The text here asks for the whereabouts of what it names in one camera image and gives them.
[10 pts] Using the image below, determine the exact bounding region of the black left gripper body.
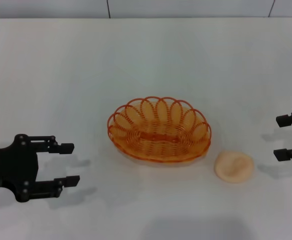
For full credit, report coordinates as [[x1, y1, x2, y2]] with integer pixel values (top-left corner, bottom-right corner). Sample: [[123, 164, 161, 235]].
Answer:
[[0, 133, 41, 204]]

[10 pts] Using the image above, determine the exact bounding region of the pale round bread bun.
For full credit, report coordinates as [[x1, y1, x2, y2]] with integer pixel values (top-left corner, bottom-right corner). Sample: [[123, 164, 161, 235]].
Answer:
[[213, 150, 255, 184]]

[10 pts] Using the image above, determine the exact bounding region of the orange woven plastic basket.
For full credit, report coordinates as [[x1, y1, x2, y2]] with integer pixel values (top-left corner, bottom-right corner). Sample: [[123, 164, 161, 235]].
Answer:
[[107, 95, 212, 164]]

